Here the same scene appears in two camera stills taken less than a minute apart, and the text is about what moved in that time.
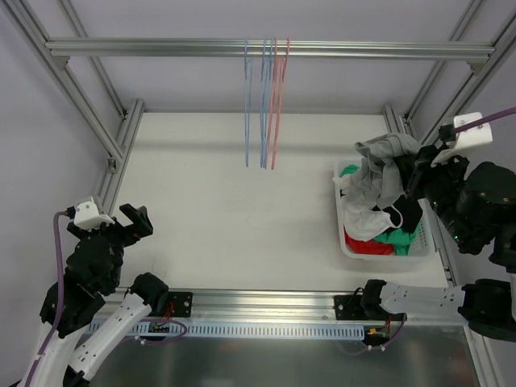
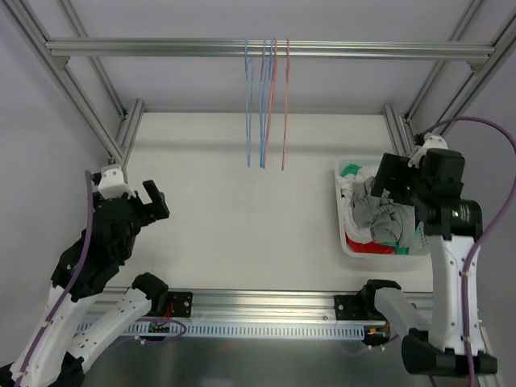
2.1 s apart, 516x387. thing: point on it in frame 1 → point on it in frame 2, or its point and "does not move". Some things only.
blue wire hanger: x=263 y=147 does not move
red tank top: x=369 y=247 does not move
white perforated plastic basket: x=422 y=243 does not move
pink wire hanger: x=280 y=106 → x=285 y=98
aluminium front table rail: x=287 y=306 does not move
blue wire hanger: x=247 y=95 does not move
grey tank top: x=380 y=153 → x=387 y=220
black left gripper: x=114 y=229 → x=142 y=206
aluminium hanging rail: x=300 y=48 does not move
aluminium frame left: x=115 y=155 does not move
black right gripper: x=416 y=177 → x=394 y=177
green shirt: x=402 y=239 does not move
